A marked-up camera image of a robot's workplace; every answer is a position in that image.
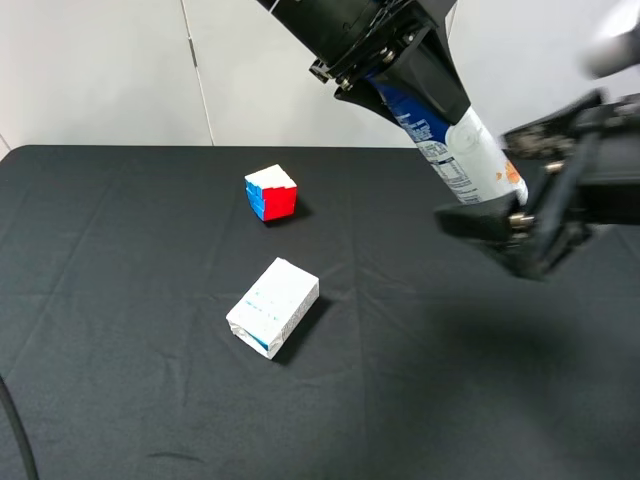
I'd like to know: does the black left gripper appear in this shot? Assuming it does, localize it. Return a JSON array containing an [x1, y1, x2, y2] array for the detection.
[[260, 0, 471, 125]]

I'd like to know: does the black tablecloth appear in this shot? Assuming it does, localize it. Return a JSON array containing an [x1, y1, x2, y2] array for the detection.
[[1, 146, 639, 479]]

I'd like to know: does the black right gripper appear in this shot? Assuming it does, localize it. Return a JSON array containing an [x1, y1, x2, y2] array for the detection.
[[434, 89, 639, 280]]

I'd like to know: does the black cable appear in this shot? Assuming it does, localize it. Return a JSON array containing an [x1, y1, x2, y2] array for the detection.
[[0, 372, 40, 480]]

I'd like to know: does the white paper box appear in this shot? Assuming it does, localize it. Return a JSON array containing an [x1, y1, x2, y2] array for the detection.
[[226, 258, 320, 360]]

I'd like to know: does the red blue white puzzle cube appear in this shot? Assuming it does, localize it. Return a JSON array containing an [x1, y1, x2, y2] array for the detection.
[[244, 164, 297, 222]]

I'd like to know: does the white bottle with blue cap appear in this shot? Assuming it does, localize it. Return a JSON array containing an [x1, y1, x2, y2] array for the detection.
[[370, 80, 528, 205]]

